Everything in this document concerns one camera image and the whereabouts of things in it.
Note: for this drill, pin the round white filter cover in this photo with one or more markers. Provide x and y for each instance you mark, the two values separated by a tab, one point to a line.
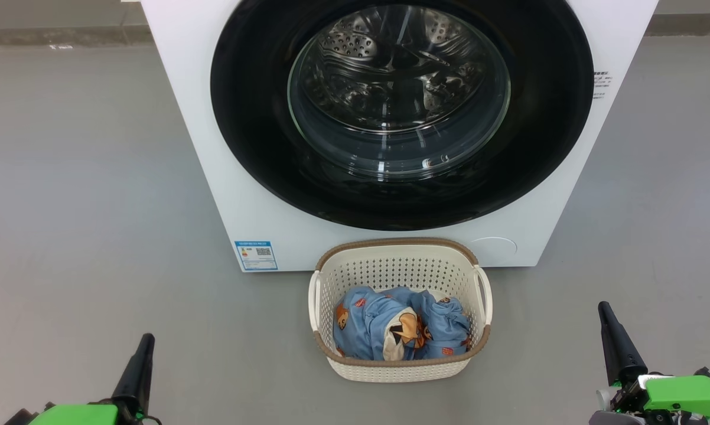
494	251

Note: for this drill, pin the white front-load washing machine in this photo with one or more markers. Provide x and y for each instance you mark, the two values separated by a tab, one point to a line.
178	106

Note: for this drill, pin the blue energy label sticker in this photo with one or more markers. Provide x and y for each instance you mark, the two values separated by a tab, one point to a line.
256	255

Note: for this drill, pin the cream perforated basket brown rim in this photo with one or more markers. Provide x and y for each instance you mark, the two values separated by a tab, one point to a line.
390	268

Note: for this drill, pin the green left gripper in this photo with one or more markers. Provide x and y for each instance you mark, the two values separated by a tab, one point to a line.
71	415

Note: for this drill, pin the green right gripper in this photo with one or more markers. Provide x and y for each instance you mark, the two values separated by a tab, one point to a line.
686	398

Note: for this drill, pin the black round glass washer door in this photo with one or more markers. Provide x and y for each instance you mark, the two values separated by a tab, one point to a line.
243	118

